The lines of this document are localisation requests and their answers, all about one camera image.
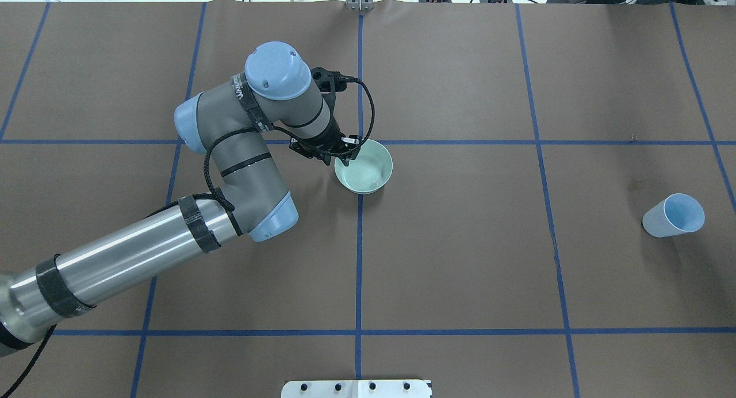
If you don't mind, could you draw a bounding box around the light blue plastic cup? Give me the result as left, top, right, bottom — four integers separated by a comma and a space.
642, 193, 706, 238

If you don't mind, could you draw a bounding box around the white pedestal base plate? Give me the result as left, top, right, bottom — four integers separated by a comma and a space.
281, 379, 433, 397

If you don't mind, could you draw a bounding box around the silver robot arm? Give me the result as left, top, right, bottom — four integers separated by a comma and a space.
1, 41, 366, 356

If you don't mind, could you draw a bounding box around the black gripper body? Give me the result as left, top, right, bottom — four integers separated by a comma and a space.
289, 118, 352, 160

